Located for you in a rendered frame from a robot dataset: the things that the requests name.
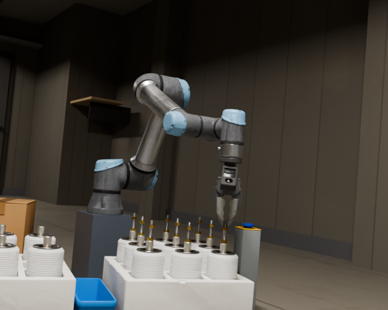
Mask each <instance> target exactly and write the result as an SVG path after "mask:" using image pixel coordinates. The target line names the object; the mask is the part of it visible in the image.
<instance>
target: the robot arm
mask: <svg viewBox="0 0 388 310"><path fill-rule="evenodd" d="M133 93H134V96H135V98H136V99H137V100H138V101H139V102H140V103H141V104H143V105H147V106H148V107H149V108H150V109H151V110H152V114H151V116H150V119H149V121H148V124H147V127H146V129H145V132H144V135H143V137H142V141H141V142H140V146H139V148H138V151H137V154H136V155H135V156H132V157H131V160H130V162H129V163H125V162H124V160H123V159H102V160H98V161H97V162H96V163H95V170H94V172H95V173H94V185H93V193H92V197H91V199H90V201H89V204H88V206H87V213H94V214H101V215H123V205H122V202H121V189H126V190H136V191H149V190H151V189H152V188H153V187H154V186H155V184H156V182H157V179H158V178H157V176H158V169H157V168H156V164H155V160H156V157H157V155H158V153H159V150H160V148H161V145H162V143H163V140H164V138H165V135H166V134H170V135H173V136H182V137H190V138H199V139H204V140H206V141H220V147H218V148H217V149H218V150H220V151H219V156H220V158H219V162H224V165H223V169H222V177H218V180H217V187H214V192H213V195H212V199H213V202H214V206H215V209H216V213H217V217H218V219H219V222H220V223H221V225H222V226H224V217H223V216H224V205H225V200H224V199H223V198H222V197H223V196H224V195H231V196H232V197H233V199H232V200H230V201H229V206H230V211H229V213H228V214H229V218H228V220H227V227H229V226H230V224H231V223H232V221H233V220H234V218H235V216H236V213H237V211H238V209H239V208H240V205H241V203H242V200H243V194H242V190H243V189H240V184H241V183H240V179H238V178H237V171H238V167H236V164H241V162H242V159H241V158H243V148H244V137H245V125H246V123H245V119H246V114H245V112H244V111H241V110H237V109H225V110H224V111H223V112H222V117H220V118H213V117H206V116H199V115H194V114H188V113H186V112H185V111H184V110H183V109H184V108H186V107H187V106H188V104H189V101H190V88H189V85H188V83H187V82H186V81H185V80H183V79H179V78H177V77H169V76H163V75H160V74H155V73H148V74H144V75H141V76H140V77H138V78H137V79H136V81H135V83H134V85H133ZM221 194H222V196H221Z"/></svg>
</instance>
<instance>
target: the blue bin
mask: <svg viewBox="0 0 388 310"><path fill-rule="evenodd" d="M75 279H76V288H75V301H74V308H73V310H115V306H116V304H117V300H116V298H115V297H114V296H113V295H112V293H111V292H110V291H109V289H108V288H107V286H106V285H105V284H104V282H103V281H102V280H101V279H99V278H75Z"/></svg>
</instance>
